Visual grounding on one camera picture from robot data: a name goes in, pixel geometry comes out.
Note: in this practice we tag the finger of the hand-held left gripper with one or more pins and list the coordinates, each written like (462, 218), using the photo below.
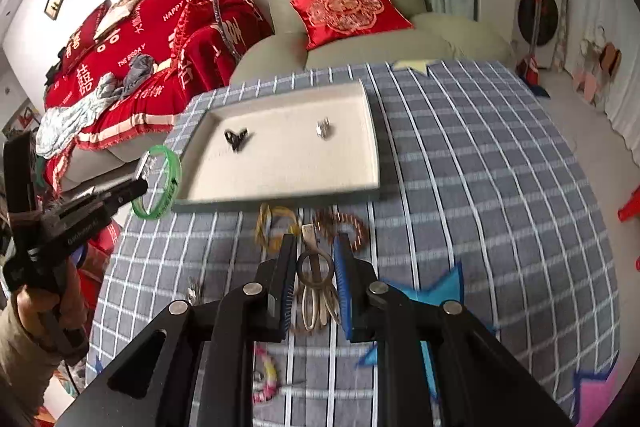
(125, 194)

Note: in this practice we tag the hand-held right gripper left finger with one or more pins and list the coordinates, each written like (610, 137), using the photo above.
(287, 292)

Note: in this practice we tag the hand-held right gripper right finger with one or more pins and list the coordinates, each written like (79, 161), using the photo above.
(342, 292)

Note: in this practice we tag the beige looped hair clip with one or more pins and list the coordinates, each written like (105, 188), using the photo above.
(320, 307)

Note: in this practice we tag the green bangle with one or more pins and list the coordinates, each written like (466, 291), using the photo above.
(175, 172)

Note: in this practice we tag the grey oval hair clip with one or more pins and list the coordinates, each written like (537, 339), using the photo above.
(310, 239)

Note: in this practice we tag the star rhinestone hair clip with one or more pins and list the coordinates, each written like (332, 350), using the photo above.
(194, 289)

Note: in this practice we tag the grey jewelry tray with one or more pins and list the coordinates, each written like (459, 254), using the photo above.
(280, 167)

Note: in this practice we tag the person's left forearm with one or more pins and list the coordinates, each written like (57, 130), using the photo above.
(20, 367)

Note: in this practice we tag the person's left hand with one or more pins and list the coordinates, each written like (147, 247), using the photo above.
(35, 312)

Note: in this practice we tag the red gift box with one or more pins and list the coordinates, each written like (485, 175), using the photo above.
(102, 252)

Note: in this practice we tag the light grey cloth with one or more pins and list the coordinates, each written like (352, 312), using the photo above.
(75, 119)

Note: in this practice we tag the blue star patch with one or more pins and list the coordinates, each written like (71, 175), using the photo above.
(440, 292)

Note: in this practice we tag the dark grey cloth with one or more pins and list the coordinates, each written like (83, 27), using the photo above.
(137, 74)

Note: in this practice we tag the black hair clip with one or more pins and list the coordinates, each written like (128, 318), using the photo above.
(236, 139)

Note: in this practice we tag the small silver square clip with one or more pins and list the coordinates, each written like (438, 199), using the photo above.
(324, 129)

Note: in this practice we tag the red pillow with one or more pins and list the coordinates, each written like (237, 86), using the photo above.
(85, 32)

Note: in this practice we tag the grey checked tablecloth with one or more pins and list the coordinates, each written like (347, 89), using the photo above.
(475, 187)

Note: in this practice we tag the red printed blanket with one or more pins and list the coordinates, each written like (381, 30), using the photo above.
(200, 37)

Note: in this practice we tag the printed portrait pillow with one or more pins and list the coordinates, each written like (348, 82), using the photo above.
(120, 12)

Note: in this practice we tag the small black framed picture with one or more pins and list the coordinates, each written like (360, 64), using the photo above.
(54, 3)

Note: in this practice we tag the red embroidered cushion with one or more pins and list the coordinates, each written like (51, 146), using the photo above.
(350, 9)

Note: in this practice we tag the red broom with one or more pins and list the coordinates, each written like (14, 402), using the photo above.
(531, 67)

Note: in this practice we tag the red plastic stool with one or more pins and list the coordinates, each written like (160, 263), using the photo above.
(631, 207)

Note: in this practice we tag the pink hanging slippers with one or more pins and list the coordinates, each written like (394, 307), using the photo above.
(595, 72)

